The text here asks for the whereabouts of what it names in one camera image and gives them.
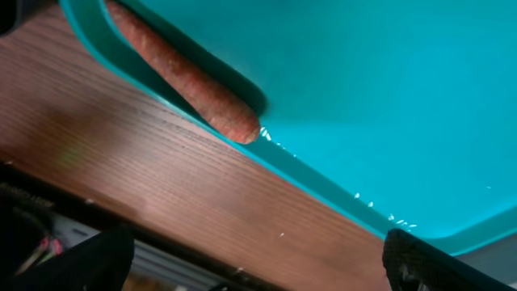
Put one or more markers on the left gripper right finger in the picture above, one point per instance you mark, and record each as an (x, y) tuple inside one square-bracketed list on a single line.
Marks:
[(414, 265)]

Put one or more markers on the orange carrot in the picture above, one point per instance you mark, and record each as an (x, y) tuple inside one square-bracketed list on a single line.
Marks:
[(215, 103)]

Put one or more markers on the teal serving tray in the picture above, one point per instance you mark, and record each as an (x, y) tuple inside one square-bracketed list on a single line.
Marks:
[(393, 113)]

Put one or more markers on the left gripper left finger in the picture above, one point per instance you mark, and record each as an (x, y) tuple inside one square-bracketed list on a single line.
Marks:
[(101, 263)]

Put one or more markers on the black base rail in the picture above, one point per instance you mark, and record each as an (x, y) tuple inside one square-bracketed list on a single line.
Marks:
[(52, 240)]

